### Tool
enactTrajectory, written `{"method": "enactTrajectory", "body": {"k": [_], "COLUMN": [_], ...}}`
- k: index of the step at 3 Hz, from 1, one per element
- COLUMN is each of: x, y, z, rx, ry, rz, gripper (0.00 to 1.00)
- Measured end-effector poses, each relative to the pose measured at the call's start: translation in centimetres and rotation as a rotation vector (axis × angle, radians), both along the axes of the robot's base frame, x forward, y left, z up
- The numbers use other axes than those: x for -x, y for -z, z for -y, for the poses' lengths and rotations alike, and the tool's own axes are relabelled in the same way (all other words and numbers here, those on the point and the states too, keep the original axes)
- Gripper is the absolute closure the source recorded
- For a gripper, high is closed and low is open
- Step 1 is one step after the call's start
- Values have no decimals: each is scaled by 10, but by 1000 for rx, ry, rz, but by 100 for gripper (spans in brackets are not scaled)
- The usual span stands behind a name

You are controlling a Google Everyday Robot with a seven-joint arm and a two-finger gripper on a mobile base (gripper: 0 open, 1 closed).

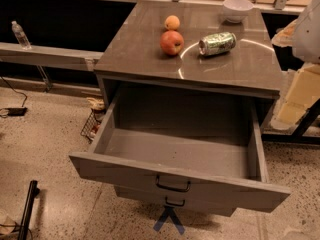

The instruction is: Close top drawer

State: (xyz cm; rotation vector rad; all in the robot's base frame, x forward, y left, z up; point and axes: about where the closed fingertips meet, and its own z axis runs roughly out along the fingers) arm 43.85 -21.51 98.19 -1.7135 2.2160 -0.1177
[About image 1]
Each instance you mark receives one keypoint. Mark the orange fruit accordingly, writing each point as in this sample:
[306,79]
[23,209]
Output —
[172,22]

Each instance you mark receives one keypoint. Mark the green soda can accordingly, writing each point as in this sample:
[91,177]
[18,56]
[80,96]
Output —
[217,43]

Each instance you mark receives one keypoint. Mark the grey top drawer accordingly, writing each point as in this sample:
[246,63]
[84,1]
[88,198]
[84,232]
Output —
[184,143]

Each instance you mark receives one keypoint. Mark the black power adapter with cable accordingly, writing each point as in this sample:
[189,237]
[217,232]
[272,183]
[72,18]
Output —
[14,111]

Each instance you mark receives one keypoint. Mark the wire mesh basket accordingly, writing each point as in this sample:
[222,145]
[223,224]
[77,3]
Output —
[94,119]

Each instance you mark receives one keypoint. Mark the black metal frame leg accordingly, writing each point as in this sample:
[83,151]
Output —
[298,136]

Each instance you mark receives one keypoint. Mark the grey drawer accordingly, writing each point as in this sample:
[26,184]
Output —
[175,202]
[184,143]

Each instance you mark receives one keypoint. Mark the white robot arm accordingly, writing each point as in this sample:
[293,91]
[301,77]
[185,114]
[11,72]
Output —
[303,36]

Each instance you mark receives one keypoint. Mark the black metal stand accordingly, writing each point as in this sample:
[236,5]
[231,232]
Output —
[33,191]

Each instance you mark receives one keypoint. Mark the red apple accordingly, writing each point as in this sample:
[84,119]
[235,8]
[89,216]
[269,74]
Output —
[171,42]

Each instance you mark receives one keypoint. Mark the white bowl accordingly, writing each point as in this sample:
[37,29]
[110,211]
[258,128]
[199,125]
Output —
[235,11]

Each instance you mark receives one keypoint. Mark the grey cabinet body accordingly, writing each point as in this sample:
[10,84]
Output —
[250,69]

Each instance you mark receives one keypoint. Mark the grey metal shelf rail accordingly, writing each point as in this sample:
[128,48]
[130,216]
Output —
[49,57]

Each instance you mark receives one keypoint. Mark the clear plastic water bottle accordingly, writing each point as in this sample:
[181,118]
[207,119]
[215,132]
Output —
[20,35]

